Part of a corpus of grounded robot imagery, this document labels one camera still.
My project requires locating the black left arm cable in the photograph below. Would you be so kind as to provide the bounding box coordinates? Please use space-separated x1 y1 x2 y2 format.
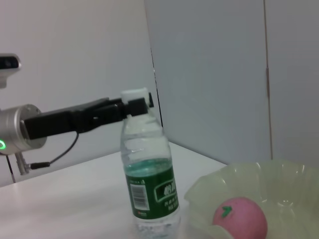
29 131 80 170

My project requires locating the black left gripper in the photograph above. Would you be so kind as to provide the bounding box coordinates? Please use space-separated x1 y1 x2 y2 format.
23 98 148 140

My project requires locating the pink toy peach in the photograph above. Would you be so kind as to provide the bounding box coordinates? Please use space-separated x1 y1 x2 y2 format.
211 196 269 239

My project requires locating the pale green glass fruit plate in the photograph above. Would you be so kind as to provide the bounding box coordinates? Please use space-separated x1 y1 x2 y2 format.
184 160 319 239

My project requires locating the clear water bottle green label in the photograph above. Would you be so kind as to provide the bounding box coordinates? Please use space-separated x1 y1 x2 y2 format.
120 87 181 239

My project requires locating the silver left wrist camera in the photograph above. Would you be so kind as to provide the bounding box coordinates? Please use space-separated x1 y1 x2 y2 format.
0 53 22 89

